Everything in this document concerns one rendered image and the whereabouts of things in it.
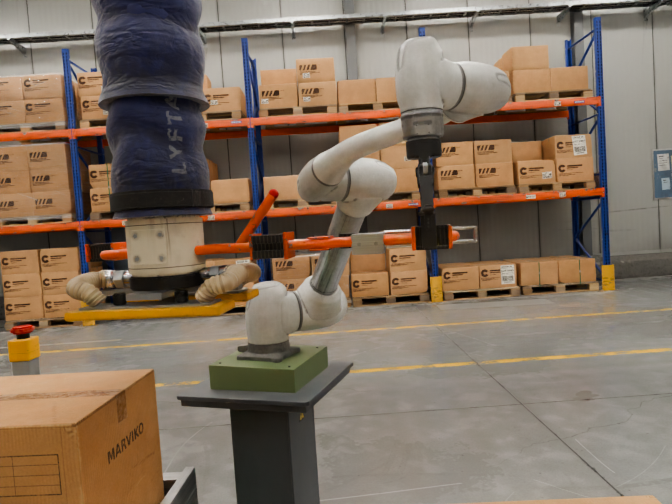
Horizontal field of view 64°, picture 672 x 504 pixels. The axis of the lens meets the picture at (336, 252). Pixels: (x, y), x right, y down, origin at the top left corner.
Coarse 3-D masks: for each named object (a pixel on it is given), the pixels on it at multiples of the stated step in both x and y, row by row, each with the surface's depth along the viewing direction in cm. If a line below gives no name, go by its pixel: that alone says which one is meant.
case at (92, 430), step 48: (0, 384) 140; (48, 384) 137; (96, 384) 134; (144, 384) 140; (0, 432) 108; (48, 432) 107; (96, 432) 114; (144, 432) 138; (0, 480) 108; (48, 480) 108; (96, 480) 113; (144, 480) 136
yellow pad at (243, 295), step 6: (246, 288) 134; (192, 294) 130; (222, 294) 128; (228, 294) 128; (234, 294) 127; (240, 294) 127; (246, 294) 127; (252, 294) 131; (258, 294) 136; (138, 300) 130; (144, 300) 130; (150, 300) 130; (156, 300) 130; (234, 300) 127; (240, 300) 127; (246, 300) 127
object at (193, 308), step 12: (120, 300) 115; (180, 300) 113; (192, 300) 116; (216, 300) 114; (228, 300) 116; (72, 312) 113; (84, 312) 112; (96, 312) 112; (108, 312) 111; (120, 312) 111; (132, 312) 110; (144, 312) 110; (156, 312) 110; (168, 312) 109; (180, 312) 109; (192, 312) 109; (204, 312) 108; (216, 312) 108
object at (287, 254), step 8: (288, 232) 118; (256, 240) 116; (264, 240) 116; (272, 240) 116; (280, 240) 115; (256, 248) 117; (264, 248) 117; (272, 248) 116; (280, 248) 116; (256, 256) 116; (264, 256) 116; (272, 256) 116; (280, 256) 116; (288, 256) 117
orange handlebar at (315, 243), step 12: (288, 240) 118; (300, 240) 117; (312, 240) 117; (324, 240) 116; (336, 240) 116; (348, 240) 115; (384, 240) 114; (396, 240) 114; (408, 240) 114; (108, 252) 123; (120, 252) 122; (204, 252) 120; (216, 252) 120; (228, 252) 119; (240, 252) 119
